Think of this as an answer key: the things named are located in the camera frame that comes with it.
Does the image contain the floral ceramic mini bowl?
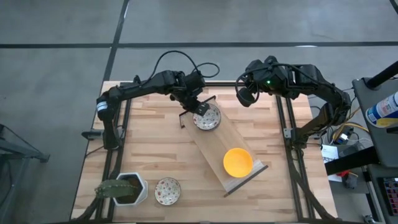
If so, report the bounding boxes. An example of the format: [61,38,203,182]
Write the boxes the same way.
[192,103,223,131]
[154,177,182,206]

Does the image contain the white paper leaflet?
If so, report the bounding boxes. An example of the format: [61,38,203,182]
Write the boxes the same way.
[320,144,340,165]

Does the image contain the green cactus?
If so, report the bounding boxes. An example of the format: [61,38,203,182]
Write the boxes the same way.
[94,179,141,199]

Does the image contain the black aluminium table frame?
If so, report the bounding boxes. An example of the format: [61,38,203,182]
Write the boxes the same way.
[70,81,340,224]

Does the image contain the yellow cable bundle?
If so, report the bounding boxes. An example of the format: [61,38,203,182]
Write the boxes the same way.
[331,121,371,144]

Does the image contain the grey cart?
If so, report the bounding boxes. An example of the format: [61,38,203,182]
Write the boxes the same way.
[351,77,398,169]

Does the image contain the black cart pole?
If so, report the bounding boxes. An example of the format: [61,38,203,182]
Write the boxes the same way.
[364,60,398,90]

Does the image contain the yellow plastic bowl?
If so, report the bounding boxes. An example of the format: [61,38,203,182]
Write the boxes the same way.
[223,147,254,179]

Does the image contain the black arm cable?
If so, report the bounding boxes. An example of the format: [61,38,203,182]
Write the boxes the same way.
[151,50,221,82]
[234,63,312,109]

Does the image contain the black cart crossbar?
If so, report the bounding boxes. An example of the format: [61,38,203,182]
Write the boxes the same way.
[325,146,380,175]

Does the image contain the grey metal stand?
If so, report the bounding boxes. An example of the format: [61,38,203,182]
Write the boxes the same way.
[0,123,50,224]

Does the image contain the electronics box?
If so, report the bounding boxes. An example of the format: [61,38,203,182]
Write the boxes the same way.
[366,164,398,224]

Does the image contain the raised wooden shelf board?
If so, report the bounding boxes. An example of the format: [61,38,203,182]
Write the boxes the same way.
[178,95,269,198]

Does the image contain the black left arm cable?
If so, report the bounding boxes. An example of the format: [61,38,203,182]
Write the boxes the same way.
[151,50,221,82]

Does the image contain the white blue spray can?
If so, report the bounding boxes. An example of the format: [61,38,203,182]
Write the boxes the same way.
[365,91,398,128]

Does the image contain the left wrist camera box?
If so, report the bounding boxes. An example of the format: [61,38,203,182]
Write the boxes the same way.
[185,73,206,93]

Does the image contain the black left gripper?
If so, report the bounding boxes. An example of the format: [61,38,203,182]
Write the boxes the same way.
[172,88,211,117]

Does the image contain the white hexagonal plant pot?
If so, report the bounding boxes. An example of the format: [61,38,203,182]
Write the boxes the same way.
[112,172,149,207]

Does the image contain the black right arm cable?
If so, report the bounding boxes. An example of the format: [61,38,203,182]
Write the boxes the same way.
[234,63,312,109]

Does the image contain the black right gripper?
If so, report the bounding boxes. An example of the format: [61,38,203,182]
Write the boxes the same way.
[236,58,285,108]

